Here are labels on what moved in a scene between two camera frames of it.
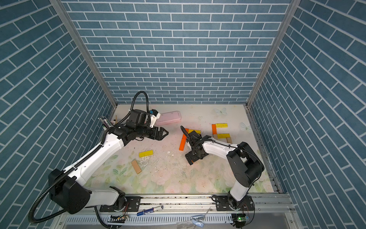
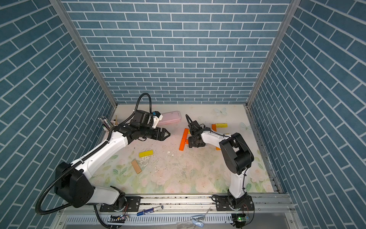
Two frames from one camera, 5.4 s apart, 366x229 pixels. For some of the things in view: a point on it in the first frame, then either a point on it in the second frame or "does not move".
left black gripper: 159,136 does not move
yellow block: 221,125 does not move
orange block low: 184,137 does not move
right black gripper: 193,158 to 190,144
